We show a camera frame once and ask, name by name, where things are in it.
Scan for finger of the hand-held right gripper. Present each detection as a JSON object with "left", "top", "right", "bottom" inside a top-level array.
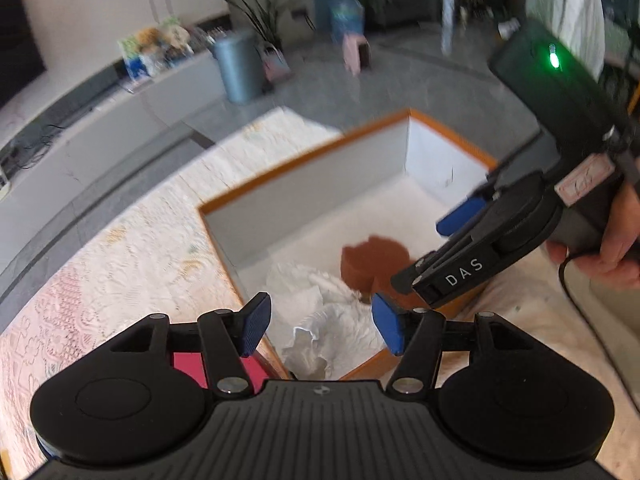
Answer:
[
  {"left": 436, "top": 130, "right": 547, "bottom": 237},
  {"left": 390, "top": 231, "right": 489, "bottom": 293}
]

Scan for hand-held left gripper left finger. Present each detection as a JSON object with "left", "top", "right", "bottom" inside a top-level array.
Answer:
[{"left": 105, "top": 291, "right": 273, "bottom": 400}]

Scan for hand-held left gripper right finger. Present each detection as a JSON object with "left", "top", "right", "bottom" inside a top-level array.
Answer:
[{"left": 371, "top": 291, "right": 536, "bottom": 397}]

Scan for brown plush toy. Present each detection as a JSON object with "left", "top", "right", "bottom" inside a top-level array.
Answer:
[{"left": 340, "top": 234, "right": 426, "bottom": 311}]

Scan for orange cardboard box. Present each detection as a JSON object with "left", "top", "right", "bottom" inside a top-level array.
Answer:
[{"left": 197, "top": 107, "right": 501, "bottom": 382}]

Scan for person's right hand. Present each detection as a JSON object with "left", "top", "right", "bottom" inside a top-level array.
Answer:
[{"left": 545, "top": 166, "right": 640, "bottom": 290}]

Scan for pink box lid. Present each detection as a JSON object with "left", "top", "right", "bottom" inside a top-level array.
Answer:
[{"left": 170, "top": 349, "right": 269, "bottom": 394}]

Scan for white hanging garment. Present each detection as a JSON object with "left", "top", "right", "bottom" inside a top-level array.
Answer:
[{"left": 525, "top": 0, "right": 607, "bottom": 82}]

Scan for white tall bottle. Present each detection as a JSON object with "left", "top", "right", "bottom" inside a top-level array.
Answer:
[{"left": 441, "top": 0, "right": 457, "bottom": 57}]

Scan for pink stool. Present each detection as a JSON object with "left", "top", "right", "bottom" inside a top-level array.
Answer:
[{"left": 342, "top": 35, "right": 372, "bottom": 77}]

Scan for beige dotted blanket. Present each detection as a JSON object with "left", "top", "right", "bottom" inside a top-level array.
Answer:
[{"left": 589, "top": 280, "right": 640, "bottom": 378}]

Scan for blue water jug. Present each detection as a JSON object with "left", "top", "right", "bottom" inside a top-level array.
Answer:
[{"left": 329, "top": 0, "right": 366, "bottom": 44}]

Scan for pink striped basket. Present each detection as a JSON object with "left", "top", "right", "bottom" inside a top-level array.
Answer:
[{"left": 260, "top": 44, "right": 294, "bottom": 84}]

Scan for white marble TV cabinet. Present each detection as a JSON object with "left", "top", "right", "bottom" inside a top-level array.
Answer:
[{"left": 0, "top": 51, "right": 227, "bottom": 273}]

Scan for grey metal trash can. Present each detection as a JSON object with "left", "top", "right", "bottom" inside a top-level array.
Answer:
[{"left": 211, "top": 30, "right": 265, "bottom": 106}]

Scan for green long-leaf plant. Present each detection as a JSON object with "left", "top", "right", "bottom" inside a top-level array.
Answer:
[{"left": 214, "top": 0, "right": 316, "bottom": 57}]

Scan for teddy bear gift display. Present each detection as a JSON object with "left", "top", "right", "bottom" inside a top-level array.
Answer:
[{"left": 119, "top": 16, "right": 194, "bottom": 82}]

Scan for black television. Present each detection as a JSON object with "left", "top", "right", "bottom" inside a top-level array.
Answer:
[{"left": 0, "top": 0, "right": 49, "bottom": 109}]

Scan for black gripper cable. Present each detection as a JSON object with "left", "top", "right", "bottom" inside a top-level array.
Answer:
[{"left": 559, "top": 255, "right": 640, "bottom": 388}]

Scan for black cables on cabinet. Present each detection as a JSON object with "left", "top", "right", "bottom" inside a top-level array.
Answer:
[{"left": 0, "top": 119, "right": 77, "bottom": 173}]

